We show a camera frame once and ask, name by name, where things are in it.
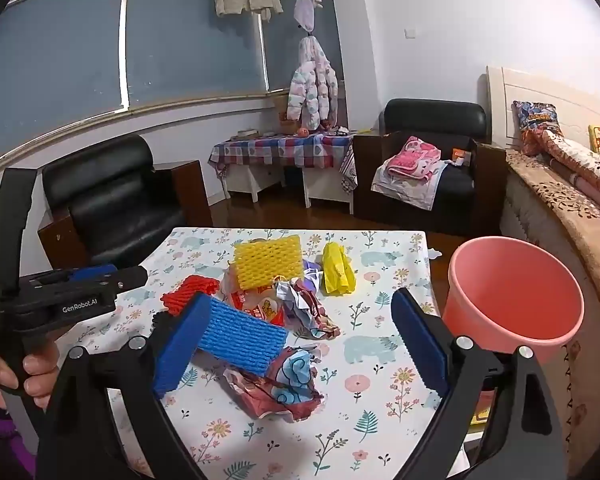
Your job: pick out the colourful cartoon pillow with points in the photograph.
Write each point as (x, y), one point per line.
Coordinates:
(537, 120)

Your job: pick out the checkered tablecloth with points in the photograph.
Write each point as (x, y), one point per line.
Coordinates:
(280, 150)

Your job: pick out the crumpled white orange wrapper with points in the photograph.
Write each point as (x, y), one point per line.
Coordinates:
(257, 305)

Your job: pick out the pink white puffer jacket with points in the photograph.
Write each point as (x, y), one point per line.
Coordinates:
(310, 85)

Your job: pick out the person's left hand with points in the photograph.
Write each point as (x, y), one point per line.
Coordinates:
(40, 367)

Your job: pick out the white wooden desk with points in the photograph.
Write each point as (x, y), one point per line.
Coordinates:
(325, 185)

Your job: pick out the white wall switch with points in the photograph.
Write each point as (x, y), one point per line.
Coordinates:
(410, 32)

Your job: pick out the floral bear tablecloth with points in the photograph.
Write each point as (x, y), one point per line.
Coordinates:
(380, 410)

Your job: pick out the red foam net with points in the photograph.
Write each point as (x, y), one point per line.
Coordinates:
(190, 292)

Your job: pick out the small orange ball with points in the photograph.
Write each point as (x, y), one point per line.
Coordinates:
(302, 132)

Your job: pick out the beige book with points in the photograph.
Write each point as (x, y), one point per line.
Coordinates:
(245, 135)

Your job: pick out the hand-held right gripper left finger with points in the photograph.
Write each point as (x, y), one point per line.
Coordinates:
(180, 350)

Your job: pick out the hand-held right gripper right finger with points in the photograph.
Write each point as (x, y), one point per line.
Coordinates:
(420, 340)

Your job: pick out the cream bed headboard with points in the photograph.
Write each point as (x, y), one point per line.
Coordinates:
(570, 95)

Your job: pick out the white printed sheet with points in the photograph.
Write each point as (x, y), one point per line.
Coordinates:
(410, 192)

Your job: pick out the blue foam net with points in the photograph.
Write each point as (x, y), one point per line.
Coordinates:
(240, 335)

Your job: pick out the white quilted mattress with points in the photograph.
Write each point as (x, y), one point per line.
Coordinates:
(522, 215)

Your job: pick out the small orange box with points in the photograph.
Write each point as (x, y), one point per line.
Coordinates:
(461, 153)

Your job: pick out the pink patterned blanket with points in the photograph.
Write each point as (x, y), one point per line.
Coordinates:
(415, 157)

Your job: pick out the window with blue blind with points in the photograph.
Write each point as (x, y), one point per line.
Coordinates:
(180, 45)

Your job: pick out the yellow foam net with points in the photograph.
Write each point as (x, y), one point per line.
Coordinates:
(267, 262)

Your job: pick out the bed with floral bedding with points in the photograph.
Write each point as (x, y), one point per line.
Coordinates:
(555, 195)

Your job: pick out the orange dotted floral quilt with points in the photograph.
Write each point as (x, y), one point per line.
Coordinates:
(580, 160)

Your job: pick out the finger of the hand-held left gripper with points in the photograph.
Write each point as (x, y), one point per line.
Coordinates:
(130, 278)
(92, 272)

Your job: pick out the black leather armchair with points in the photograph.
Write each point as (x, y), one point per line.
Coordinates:
(110, 200)
(430, 115)

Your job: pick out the pink plastic bucket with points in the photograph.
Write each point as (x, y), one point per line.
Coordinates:
(505, 285)

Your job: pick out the crumpled red blue cartoon wrapper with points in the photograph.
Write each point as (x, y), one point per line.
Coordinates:
(280, 385)

